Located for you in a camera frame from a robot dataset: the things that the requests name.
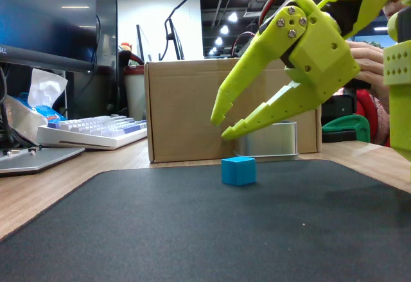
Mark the blue cube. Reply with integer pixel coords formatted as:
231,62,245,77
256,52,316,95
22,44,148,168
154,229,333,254
220,156,257,187

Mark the rectangular metal tin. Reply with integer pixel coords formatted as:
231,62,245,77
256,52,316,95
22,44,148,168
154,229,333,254
232,120,299,161

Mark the person's bare hand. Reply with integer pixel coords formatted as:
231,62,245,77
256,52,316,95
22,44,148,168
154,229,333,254
347,40,391,94

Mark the green and black clamp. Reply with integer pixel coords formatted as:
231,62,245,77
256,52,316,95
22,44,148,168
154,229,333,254
321,114,371,143

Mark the red garment sleeve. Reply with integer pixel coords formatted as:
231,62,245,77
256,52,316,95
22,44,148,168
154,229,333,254
333,87,391,146

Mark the brown cardboard box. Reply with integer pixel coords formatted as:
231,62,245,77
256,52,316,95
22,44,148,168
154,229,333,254
144,57,323,164

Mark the white cup with red rim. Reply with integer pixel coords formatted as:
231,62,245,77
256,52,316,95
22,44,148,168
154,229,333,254
123,64,148,122

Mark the orange plush toy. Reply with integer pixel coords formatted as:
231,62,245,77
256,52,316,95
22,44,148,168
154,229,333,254
118,41,145,68

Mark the black mouse mat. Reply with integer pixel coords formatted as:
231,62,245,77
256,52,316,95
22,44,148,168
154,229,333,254
0,159,411,282

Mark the white and purple keyboard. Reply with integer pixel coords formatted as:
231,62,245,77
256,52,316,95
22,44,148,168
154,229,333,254
35,114,148,151

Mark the blue tissue pack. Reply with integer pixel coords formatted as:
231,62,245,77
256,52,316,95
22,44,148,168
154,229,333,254
18,67,69,126

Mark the black computer monitor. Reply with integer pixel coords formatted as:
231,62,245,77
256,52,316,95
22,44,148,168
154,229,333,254
0,0,98,73

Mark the silver monitor stand base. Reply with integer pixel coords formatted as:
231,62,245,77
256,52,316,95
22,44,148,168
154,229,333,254
0,146,86,177

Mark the crinkled silver plastic bag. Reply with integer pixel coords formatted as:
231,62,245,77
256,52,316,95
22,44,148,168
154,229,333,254
0,94,49,145

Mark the red cable loop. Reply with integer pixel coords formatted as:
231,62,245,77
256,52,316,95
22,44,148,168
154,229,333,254
230,32,258,58

